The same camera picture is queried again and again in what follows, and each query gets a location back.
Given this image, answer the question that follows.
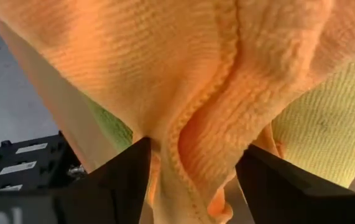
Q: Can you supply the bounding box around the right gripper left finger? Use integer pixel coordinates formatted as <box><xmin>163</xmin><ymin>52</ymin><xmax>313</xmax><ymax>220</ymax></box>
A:
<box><xmin>71</xmin><ymin>136</ymin><xmax>152</xmax><ymax>224</ymax></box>

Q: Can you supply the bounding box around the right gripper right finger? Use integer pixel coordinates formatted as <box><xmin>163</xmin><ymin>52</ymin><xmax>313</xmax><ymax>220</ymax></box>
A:
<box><xmin>235</xmin><ymin>144</ymin><xmax>355</xmax><ymax>224</ymax></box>

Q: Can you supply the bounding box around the green microfiber towel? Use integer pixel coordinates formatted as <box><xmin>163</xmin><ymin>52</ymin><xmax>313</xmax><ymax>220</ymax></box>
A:
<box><xmin>83</xmin><ymin>93</ymin><xmax>134</xmax><ymax>154</ymax></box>

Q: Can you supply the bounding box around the yellow microfiber towel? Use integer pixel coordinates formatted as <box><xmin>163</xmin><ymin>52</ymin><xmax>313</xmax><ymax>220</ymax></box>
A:
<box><xmin>271</xmin><ymin>46</ymin><xmax>355</xmax><ymax>189</ymax></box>

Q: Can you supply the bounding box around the orange microfiber towel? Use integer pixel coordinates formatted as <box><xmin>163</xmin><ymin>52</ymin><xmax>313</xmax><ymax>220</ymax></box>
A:
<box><xmin>0</xmin><ymin>0</ymin><xmax>355</xmax><ymax>224</ymax></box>

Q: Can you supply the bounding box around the black box with white labels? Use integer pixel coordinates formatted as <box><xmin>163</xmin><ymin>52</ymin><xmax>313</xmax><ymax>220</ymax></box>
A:
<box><xmin>0</xmin><ymin>130</ymin><xmax>87</xmax><ymax>192</ymax></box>

